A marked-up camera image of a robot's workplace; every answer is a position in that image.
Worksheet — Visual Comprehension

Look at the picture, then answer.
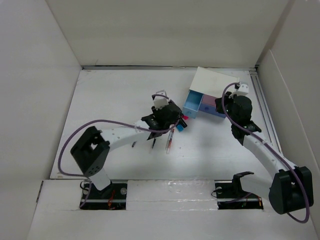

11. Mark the red clear pen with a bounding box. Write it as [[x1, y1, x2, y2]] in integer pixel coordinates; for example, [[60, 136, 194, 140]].
[[165, 128, 175, 154]]

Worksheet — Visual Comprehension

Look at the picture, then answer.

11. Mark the white drawer organizer cabinet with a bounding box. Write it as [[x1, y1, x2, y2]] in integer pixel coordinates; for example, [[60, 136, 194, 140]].
[[189, 67, 239, 98]]

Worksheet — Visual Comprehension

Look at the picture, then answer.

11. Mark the light blue drawer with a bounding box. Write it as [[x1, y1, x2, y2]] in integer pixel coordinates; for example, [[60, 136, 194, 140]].
[[182, 90, 204, 119]]

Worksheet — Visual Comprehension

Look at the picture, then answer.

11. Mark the pink drawer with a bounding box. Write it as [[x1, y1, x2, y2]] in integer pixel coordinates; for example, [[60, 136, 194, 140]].
[[201, 94, 216, 107]]

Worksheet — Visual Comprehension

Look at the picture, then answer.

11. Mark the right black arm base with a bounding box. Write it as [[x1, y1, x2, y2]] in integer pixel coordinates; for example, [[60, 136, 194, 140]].
[[211, 171, 264, 210]]

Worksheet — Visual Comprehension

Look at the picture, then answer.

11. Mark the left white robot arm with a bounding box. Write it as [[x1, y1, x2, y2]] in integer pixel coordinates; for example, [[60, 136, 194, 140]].
[[70, 94, 188, 199]]

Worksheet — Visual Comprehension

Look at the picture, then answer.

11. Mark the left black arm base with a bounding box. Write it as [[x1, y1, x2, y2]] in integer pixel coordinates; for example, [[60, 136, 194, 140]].
[[79, 180, 128, 211]]

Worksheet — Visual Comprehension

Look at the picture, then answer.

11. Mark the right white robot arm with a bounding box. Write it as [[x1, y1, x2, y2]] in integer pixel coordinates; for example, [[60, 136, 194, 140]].
[[215, 92, 314, 223]]

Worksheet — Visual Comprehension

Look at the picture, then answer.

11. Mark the purple blue lower drawer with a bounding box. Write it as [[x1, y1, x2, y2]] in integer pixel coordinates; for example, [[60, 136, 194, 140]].
[[198, 103, 226, 119]]

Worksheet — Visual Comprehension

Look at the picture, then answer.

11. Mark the blue cap black marker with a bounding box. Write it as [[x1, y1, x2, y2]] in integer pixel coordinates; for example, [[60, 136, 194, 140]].
[[176, 124, 185, 132]]

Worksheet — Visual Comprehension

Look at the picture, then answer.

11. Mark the pink cap black marker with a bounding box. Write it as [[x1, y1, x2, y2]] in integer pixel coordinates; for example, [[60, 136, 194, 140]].
[[182, 114, 189, 120]]

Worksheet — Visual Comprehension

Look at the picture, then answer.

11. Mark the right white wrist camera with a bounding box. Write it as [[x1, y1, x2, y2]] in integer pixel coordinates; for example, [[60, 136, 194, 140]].
[[233, 82, 249, 96]]

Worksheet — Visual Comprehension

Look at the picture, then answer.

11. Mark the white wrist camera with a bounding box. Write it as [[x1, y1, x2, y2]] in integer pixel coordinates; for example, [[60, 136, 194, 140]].
[[151, 90, 170, 110], [233, 82, 249, 96]]

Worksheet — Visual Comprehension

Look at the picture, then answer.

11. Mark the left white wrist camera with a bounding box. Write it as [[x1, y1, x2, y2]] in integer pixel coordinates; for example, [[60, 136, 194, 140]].
[[151, 90, 170, 110]]

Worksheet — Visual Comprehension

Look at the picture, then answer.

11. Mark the metal rail right edge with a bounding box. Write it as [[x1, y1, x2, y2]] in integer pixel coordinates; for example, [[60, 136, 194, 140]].
[[249, 69, 284, 157]]

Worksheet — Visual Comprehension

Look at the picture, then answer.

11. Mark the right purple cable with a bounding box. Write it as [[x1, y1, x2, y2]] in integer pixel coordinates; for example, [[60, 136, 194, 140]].
[[217, 81, 312, 224]]

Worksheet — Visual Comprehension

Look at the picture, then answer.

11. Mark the purple cable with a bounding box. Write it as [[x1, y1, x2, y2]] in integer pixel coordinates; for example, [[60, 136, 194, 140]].
[[57, 92, 186, 208], [217, 81, 312, 224]]

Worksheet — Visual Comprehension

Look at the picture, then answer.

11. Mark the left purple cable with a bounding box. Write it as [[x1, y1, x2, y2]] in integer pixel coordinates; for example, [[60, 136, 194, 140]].
[[57, 92, 186, 208]]

